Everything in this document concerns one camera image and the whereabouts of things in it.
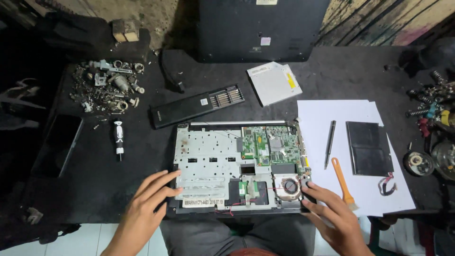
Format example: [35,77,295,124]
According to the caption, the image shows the silver optical drive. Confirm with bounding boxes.
[247,61,303,107]

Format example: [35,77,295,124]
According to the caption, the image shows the black screwdriver bit case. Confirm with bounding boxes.
[149,84,246,129]

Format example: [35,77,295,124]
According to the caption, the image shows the black white screwdriver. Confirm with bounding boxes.
[113,120,124,161]

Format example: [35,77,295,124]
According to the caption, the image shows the round laptop cooling fan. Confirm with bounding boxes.
[274,174,303,202]

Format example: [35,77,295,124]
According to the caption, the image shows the orange handled brush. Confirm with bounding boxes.
[331,157,360,211]

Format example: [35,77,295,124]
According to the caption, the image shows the small white plastic piece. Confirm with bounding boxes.
[26,207,44,225]

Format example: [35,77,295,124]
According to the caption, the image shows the black fabric pouch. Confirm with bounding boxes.
[161,49,186,94]

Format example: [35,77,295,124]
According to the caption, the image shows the grey pen screwdriver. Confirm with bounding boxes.
[324,120,337,170]

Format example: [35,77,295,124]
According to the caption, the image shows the grey trousers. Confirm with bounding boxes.
[159,213,317,256]

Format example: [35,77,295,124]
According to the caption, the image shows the round black metal part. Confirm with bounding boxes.
[403,142,435,178]

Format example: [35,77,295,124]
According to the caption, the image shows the pile of metal screws parts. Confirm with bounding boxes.
[69,59,146,129]

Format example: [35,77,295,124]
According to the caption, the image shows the laptop chassis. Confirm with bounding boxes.
[167,119,318,215]

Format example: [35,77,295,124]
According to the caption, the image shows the white paper sheets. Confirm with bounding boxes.
[296,99,416,218]

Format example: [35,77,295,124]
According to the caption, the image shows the person's right hand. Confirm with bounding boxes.
[301,181,362,249]

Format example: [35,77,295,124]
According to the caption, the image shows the heap of springs and tools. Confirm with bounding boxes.
[405,69,455,140]

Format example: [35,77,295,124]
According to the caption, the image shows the black flat laptop battery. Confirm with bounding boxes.
[346,121,395,177]

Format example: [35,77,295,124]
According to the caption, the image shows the wooden blocks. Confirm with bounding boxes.
[112,19,140,43]

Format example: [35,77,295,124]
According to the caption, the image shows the green laptop motherboard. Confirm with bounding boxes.
[241,125,303,166]

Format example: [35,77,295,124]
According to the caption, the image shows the red black battery cable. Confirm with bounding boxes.
[378,172,398,196]

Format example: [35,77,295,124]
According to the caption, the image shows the round clear glass container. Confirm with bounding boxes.
[431,140,455,181]

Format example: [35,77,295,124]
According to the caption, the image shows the person's left hand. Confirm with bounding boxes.
[119,170,184,243]

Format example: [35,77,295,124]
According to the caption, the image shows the black laptop bottom cover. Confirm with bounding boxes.
[198,0,332,63]

